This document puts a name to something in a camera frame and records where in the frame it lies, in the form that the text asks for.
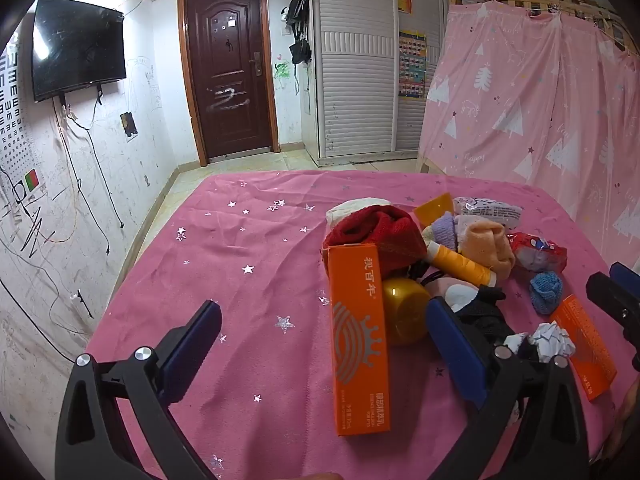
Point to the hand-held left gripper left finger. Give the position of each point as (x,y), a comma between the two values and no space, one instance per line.
(192,355)

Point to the colourful grid poster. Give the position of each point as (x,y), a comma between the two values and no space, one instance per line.
(413,65)

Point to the orange sticker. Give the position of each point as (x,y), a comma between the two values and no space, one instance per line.
(405,3)

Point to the peach sock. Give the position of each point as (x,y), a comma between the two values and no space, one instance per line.
(487,247)

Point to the eye chart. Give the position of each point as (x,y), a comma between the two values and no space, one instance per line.
(12,120)

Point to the pink tree print curtain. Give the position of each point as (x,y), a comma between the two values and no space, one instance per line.
(525,110)

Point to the golden yellow cup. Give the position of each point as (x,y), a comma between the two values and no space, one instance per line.
(405,315)

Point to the white patterned snack packet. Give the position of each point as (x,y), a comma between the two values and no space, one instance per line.
(487,210)

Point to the red knit sock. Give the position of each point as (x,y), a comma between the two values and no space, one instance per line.
(380,240)

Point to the small orange box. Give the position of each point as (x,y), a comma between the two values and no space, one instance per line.
(432,210)

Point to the red snack packet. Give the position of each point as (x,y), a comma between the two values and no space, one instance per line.
(537,252)

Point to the white slatted wardrobe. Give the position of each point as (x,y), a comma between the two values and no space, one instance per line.
(360,70)

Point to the brown wall socket box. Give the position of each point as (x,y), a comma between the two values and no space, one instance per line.
(128,124)

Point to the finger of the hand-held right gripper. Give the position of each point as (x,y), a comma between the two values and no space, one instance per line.
(625,276)
(617,305)

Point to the pink star tablecloth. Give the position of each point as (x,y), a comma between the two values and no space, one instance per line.
(250,285)

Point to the blue knit sock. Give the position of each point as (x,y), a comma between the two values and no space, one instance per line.
(546,292)

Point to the orange thread spool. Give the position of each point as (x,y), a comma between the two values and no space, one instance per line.
(462,265)

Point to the black cloth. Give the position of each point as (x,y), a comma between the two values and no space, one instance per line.
(482,317)

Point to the purple sock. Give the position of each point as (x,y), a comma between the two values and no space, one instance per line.
(445,230)

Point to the flat orange carton box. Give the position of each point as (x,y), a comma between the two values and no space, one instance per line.
(587,355)

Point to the wall-mounted black television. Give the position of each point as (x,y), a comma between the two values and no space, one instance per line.
(77,50)

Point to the tall orange carton box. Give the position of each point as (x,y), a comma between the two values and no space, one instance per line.
(357,330)

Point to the crumpled white paper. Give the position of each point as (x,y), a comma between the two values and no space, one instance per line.
(552,342)

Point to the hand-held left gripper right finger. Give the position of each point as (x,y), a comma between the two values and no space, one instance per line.
(455,355)

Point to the dark brown door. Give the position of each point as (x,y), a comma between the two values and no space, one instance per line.
(230,70)

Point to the pink white sock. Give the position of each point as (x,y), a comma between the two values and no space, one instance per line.
(452,292)

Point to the large black hanging bag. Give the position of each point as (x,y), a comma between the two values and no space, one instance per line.
(298,10)

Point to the white cloth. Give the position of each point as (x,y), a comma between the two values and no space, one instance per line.
(352,210)

